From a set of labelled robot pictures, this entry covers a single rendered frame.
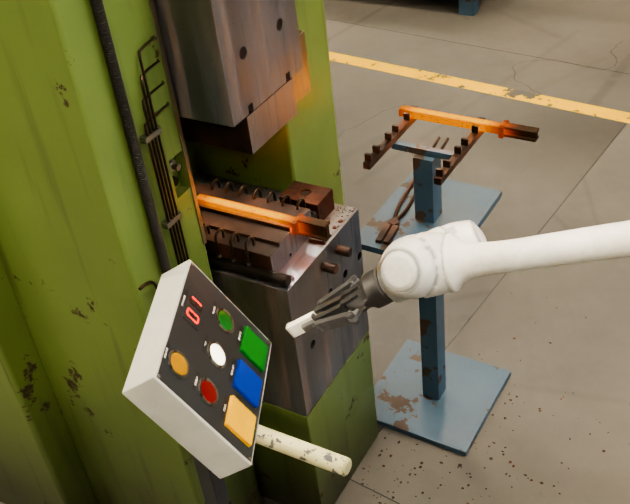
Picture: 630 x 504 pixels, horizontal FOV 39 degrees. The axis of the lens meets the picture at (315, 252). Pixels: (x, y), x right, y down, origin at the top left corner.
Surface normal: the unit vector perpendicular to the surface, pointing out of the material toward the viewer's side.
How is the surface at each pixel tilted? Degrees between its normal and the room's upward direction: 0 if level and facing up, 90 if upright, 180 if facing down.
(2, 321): 90
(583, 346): 0
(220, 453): 90
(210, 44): 90
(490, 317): 0
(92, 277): 90
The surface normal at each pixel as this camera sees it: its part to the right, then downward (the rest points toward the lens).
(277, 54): 0.87, 0.22
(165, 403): -0.07, 0.61
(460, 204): -0.11, -0.79
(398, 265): -0.54, 0.11
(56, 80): -0.49, 0.57
